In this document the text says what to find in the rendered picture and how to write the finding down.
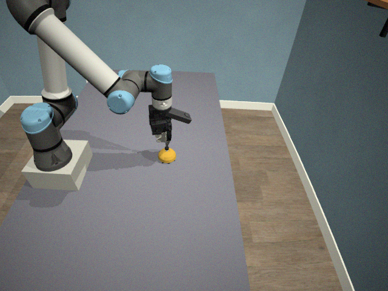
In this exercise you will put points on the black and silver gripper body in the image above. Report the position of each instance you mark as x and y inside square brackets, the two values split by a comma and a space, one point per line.
[159, 121]

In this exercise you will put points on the yellow dome bell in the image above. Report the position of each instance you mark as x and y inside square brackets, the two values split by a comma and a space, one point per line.
[167, 155]

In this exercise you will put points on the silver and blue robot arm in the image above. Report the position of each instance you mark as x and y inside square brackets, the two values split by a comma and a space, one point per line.
[56, 44]

